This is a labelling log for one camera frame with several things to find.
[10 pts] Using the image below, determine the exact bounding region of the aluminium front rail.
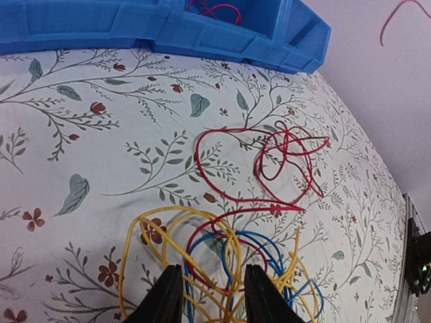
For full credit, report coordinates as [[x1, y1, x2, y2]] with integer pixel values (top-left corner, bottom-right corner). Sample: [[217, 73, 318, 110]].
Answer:
[[391, 194, 430, 322]]

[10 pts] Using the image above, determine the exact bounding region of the floral patterned tablecloth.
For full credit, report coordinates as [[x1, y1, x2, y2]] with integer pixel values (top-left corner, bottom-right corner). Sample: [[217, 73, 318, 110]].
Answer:
[[1, 49, 405, 322]]

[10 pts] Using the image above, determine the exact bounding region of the red cable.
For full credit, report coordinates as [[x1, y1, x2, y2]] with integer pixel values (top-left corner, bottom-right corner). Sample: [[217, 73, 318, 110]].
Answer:
[[185, 0, 242, 26], [379, 0, 431, 47]]

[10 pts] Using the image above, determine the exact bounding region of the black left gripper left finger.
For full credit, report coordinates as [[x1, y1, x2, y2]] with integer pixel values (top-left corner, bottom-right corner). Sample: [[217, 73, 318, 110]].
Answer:
[[124, 264, 183, 323]]

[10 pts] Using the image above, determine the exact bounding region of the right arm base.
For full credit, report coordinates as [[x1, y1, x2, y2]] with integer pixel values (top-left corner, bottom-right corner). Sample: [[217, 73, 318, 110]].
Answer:
[[405, 218, 430, 297]]

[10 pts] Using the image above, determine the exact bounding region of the coloured cable pile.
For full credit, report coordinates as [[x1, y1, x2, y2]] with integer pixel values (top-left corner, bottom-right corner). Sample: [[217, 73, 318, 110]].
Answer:
[[117, 120, 333, 323]]

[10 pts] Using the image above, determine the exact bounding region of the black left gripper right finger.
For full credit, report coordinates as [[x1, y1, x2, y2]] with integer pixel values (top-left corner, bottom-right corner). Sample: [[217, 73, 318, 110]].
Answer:
[[244, 264, 303, 323]]

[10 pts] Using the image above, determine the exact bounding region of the blue three-compartment plastic bin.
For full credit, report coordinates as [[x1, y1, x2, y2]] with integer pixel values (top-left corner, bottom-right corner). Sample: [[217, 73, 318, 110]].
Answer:
[[1, 1, 331, 74]]

